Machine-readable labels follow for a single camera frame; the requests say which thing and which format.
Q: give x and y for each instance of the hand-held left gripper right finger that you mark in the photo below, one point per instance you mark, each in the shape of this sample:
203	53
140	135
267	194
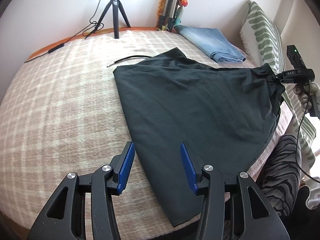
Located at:
187	167

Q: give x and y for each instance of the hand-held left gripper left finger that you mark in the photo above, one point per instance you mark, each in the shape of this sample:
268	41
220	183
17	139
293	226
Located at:
126	166

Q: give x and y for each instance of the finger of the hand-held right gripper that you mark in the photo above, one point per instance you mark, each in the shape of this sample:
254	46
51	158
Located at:
272	78

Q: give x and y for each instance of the black pants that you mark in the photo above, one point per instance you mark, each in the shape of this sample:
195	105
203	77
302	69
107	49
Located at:
187	100

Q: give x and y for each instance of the person's right hand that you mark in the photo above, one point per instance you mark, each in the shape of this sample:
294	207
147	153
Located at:
303	97

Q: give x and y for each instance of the green leaf patterned cushion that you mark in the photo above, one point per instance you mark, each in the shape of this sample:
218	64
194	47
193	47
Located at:
262	30

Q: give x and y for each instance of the folded blue jeans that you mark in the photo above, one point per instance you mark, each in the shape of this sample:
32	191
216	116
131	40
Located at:
210	42

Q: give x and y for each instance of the pink checked blanket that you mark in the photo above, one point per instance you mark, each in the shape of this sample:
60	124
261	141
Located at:
62	105

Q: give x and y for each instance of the person's striped legging leg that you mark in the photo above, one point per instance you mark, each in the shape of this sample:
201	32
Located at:
280	167

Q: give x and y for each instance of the teal cloth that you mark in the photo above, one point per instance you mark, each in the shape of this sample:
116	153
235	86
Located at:
179	13

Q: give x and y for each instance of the white cloth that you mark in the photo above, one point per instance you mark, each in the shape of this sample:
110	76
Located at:
313	197

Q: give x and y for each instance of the yellow orange fuzzy cloth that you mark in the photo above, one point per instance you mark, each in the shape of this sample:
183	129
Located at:
162	7

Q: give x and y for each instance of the small black tripod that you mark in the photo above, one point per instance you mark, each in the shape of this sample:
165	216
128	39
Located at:
115	12

